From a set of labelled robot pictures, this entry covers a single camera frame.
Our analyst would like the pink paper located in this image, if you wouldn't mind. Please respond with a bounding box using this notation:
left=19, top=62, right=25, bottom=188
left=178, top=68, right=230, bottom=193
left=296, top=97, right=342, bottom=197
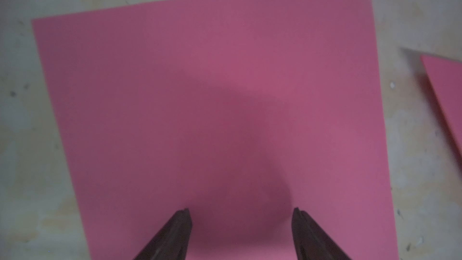
left=421, top=55, right=462, bottom=152
left=32, top=0, right=399, bottom=260

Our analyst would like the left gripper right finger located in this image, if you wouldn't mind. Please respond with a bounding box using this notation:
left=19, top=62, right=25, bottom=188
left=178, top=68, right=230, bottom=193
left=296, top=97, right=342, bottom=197
left=291, top=208, right=351, bottom=260

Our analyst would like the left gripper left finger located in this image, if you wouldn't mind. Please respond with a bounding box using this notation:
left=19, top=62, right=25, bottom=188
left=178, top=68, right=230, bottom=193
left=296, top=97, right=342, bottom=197
left=134, top=209, right=193, bottom=260

